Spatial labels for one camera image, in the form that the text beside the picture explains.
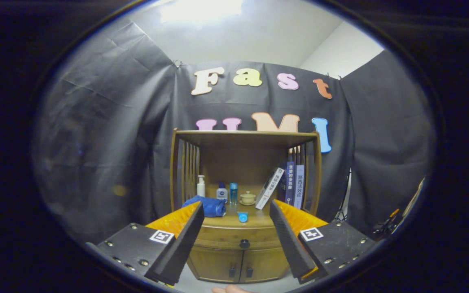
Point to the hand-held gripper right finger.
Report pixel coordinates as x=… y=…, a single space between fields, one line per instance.
x=289 y=240

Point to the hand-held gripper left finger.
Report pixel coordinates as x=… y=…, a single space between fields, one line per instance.
x=181 y=244

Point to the black round drawer knob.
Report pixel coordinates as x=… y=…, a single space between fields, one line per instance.
x=244 y=243

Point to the blue and white tube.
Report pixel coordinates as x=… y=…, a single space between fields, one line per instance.
x=242 y=217

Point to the wooden cabinet door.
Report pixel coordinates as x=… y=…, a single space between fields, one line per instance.
x=214 y=264
x=265 y=264

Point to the wooden countertop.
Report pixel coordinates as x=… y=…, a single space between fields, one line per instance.
x=259 y=221

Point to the wooden cabinet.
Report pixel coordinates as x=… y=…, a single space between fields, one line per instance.
x=242 y=162

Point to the blue folded towel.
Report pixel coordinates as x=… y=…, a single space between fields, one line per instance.
x=214 y=207

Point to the black book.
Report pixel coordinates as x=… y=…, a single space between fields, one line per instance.
x=282 y=189

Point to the pale lilac book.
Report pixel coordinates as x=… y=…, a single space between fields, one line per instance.
x=299 y=187

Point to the white book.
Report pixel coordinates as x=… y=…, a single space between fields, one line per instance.
x=269 y=189

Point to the dark blue book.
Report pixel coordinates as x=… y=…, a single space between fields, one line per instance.
x=290 y=183

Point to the white pump bottle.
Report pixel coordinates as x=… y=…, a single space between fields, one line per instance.
x=201 y=189

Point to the beige lidded teacup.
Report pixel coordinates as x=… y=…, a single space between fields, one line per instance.
x=247 y=198

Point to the white bottle with blue cap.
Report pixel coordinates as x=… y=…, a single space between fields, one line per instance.
x=222 y=193

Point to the clear blue bottle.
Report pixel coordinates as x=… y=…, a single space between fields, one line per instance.
x=233 y=194

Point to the black and orange device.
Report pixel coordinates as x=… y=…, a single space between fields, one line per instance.
x=387 y=226

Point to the black backdrop cloth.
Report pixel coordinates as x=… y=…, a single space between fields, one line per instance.
x=96 y=122

